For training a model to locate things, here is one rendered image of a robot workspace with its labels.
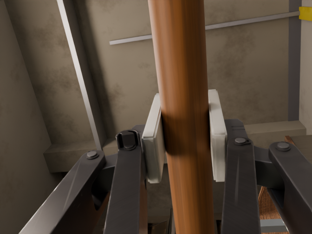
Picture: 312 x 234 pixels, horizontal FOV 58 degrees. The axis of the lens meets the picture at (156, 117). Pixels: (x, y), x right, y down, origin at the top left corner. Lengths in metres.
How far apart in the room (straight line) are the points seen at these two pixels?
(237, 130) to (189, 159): 0.04
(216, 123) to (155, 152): 0.04
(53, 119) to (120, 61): 1.24
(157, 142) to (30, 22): 3.64
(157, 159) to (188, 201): 0.06
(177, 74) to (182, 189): 0.08
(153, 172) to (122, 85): 3.36
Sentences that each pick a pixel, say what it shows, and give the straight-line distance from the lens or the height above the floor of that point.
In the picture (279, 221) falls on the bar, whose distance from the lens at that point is 1.45.
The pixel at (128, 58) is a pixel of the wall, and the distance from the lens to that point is 3.42.
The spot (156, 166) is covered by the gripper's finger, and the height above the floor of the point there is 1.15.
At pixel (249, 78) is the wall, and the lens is 3.46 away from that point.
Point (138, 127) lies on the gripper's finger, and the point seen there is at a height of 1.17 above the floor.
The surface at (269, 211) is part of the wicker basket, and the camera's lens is 2.24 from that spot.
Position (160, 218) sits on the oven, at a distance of 2.34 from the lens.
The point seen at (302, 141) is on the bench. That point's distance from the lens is 2.12.
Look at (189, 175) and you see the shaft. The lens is 0.19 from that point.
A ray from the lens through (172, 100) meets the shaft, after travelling 0.16.
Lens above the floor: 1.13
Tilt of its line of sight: 9 degrees up
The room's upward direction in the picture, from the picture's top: 96 degrees counter-clockwise
